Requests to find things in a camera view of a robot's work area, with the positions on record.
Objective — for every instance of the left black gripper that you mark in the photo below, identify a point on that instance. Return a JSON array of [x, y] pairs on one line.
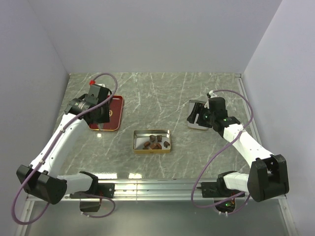
[[105, 118]]

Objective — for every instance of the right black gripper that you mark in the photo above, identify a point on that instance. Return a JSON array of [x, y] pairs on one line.
[[198, 108]]

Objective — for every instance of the grey tin lid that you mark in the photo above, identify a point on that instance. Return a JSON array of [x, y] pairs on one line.
[[194, 125]]

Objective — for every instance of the dark heart chocolate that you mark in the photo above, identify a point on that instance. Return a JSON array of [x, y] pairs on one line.
[[166, 144]]

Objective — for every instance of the dark chocolate block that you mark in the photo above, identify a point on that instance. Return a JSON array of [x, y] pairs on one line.
[[152, 138]]

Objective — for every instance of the round brown chocolate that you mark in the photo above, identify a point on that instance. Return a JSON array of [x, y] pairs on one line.
[[155, 146]]

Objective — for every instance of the metal tongs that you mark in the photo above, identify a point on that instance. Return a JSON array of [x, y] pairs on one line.
[[101, 126]]

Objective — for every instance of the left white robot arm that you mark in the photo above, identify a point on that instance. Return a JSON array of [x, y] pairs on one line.
[[41, 177]]

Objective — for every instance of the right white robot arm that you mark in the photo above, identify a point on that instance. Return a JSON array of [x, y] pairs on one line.
[[268, 175]]

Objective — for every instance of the red rectangular tray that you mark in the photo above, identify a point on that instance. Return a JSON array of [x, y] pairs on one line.
[[115, 113]]

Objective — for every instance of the gold tin box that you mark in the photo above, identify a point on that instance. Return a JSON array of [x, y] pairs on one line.
[[142, 136]]

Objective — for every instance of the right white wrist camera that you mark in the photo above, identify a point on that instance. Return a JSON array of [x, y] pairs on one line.
[[210, 95]]

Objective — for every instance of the aluminium rail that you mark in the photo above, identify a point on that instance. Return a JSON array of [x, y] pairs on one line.
[[155, 190]]

